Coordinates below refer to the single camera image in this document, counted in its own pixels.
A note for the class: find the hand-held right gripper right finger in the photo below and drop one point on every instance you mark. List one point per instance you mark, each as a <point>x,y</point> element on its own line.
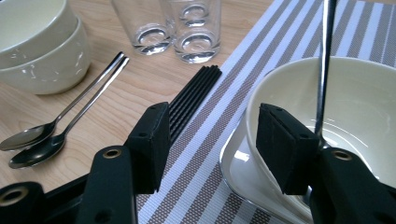
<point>286,152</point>

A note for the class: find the white square plate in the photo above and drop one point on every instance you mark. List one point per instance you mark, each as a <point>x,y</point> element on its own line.
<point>243,168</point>

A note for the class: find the bundle of black chopsticks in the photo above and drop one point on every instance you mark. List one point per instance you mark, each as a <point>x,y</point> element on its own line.
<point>193,93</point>

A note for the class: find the steel spoon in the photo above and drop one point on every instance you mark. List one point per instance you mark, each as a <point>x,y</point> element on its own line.
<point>325,62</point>
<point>25,138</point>
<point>34,157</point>

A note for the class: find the brown white striped placemat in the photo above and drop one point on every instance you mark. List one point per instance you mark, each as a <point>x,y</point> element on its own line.
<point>280,40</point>

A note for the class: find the cream ceramic bowl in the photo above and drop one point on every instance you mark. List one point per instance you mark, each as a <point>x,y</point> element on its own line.
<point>358,102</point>
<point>46,77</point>
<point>31,28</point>

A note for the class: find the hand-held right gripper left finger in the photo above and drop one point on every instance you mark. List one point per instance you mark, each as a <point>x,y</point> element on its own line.
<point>149,149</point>

